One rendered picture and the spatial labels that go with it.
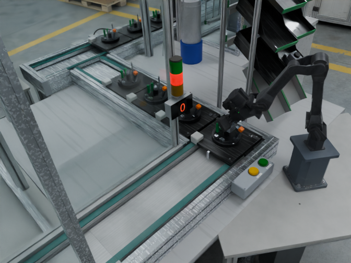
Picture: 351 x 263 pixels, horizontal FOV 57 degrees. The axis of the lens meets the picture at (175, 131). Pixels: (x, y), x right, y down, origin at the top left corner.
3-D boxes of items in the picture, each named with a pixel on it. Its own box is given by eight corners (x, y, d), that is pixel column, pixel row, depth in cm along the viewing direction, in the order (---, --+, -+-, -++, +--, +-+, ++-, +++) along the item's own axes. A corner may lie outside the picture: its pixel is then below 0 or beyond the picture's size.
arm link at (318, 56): (329, 50, 109) (308, 51, 112) (329, 60, 104) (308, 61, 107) (322, 124, 128) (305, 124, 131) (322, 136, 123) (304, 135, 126)
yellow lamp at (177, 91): (186, 93, 129) (185, 82, 126) (177, 98, 126) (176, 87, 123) (177, 88, 132) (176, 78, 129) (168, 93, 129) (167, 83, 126)
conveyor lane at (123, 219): (259, 153, 157) (262, 138, 151) (122, 273, 115) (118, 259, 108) (215, 128, 174) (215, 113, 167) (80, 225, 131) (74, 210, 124)
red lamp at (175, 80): (185, 82, 126) (185, 71, 123) (176, 87, 123) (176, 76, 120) (176, 78, 129) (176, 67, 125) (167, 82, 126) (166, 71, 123)
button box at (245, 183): (272, 172, 142) (275, 162, 138) (243, 200, 131) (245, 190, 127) (259, 164, 146) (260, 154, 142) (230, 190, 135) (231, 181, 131)
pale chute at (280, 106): (285, 112, 160) (291, 110, 156) (266, 122, 155) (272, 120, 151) (261, 62, 160) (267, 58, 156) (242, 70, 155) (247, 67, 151)
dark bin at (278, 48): (296, 44, 138) (305, 31, 132) (275, 53, 133) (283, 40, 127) (256, 1, 147) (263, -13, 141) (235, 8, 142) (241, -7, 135)
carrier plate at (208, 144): (262, 139, 151) (262, 136, 150) (230, 166, 139) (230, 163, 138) (222, 118, 165) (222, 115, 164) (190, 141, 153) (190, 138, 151)
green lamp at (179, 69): (185, 71, 122) (185, 59, 119) (176, 75, 120) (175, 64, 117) (176, 67, 125) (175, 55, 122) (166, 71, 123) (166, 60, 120)
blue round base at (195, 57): (206, 59, 234) (207, 39, 224) (191, 67, 226) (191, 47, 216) (191, 52, 242) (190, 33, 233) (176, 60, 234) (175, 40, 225)
